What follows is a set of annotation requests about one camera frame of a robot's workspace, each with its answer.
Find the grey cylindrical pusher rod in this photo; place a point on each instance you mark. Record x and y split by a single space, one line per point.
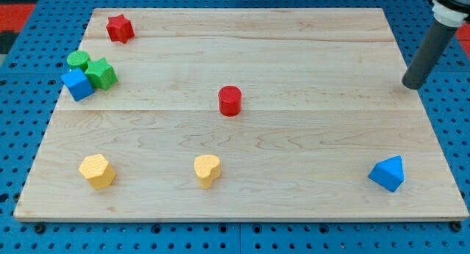
432 47

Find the yellow heart block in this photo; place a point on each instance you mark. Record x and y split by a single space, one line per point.
207 168

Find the red star block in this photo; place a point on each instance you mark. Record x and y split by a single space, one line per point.
119 29

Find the red cylinder block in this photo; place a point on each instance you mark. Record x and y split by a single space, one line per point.
230 100

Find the blue triangular prism block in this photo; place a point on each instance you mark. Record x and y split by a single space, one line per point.
389 173

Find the green cylinder block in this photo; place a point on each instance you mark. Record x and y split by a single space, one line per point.
78 60

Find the blue cube block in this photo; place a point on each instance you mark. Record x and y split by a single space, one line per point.
78 84

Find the yellow hexagon block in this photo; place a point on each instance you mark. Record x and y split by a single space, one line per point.
98 171

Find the wooden board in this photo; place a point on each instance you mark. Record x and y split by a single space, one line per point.
322 104

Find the green star block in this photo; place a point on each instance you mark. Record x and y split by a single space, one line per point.
100 74

